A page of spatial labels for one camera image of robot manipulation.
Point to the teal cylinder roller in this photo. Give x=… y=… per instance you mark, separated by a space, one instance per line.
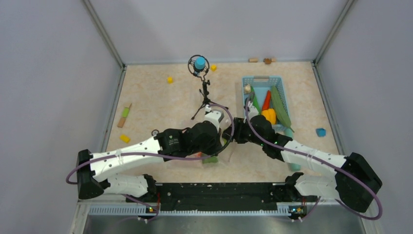
x=292 y=166

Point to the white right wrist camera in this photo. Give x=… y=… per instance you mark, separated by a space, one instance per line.
x=252 y=111

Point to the wrinkled orange-red chili pepper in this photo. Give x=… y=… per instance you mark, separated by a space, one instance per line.
x=267 y=101

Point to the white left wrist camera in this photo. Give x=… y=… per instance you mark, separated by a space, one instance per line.
x=213 y=116

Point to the yellow block near left edge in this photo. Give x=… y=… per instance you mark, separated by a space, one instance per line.
x=124 y=138

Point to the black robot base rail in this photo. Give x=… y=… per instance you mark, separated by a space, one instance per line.
x=213 y=197

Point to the pale green bitter gourd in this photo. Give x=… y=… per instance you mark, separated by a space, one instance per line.
x=279 y=108

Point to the green and wood block stick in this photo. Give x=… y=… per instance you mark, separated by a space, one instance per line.
x=124 y=114

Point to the blue microphone in shock mount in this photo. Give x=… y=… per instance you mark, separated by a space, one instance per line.
x=198 y=66

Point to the clear pink zip top bag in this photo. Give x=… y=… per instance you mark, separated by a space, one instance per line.
x=225 y=155

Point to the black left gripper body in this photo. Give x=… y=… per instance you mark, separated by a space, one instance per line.
x=211 y=147

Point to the green leafy vegetable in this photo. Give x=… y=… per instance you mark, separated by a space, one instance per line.
x=255 y=101

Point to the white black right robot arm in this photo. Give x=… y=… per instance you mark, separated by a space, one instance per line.
x=348 y=179

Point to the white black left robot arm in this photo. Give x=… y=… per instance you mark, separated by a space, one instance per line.
x=100 y=173

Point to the light blue perforated plastic basket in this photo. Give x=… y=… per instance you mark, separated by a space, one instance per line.
x=262 y=84

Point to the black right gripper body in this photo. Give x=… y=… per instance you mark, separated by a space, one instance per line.
x=245 y=133

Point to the wooden cork pieces at wall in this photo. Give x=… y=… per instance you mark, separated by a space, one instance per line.
x=264 y=60

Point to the yellow bell pepper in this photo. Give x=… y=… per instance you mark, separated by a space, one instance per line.
x=270 y=115

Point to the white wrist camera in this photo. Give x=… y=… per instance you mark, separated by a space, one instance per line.
x=213 y=116
x=252 y=111

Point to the black white poker chip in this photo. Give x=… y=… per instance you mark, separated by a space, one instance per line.
x=154 y=132

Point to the blue cube block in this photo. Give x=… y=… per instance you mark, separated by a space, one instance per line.
x=321 y=132

